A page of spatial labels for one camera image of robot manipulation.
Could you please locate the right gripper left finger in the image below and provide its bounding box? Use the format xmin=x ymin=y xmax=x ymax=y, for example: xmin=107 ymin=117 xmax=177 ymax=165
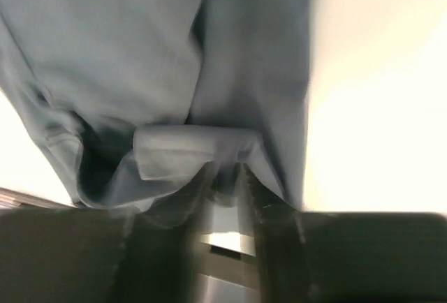
xmin=1 ymin=165 xmax=212 ymax=302

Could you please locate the grey blue polo shirt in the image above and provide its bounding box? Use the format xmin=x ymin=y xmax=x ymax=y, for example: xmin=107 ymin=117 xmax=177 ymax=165
xmin=1 ymin=0 xmax=311 ymax=209

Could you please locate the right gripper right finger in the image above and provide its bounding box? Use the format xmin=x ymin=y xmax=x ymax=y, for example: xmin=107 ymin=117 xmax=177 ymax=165
xmin=242 ymin=166 xmax=446 ymax=302

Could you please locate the aluminium front frame rail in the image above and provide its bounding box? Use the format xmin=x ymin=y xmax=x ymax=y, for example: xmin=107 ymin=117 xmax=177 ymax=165
xmin=12 ymin=206 xmax=257 ymax=302

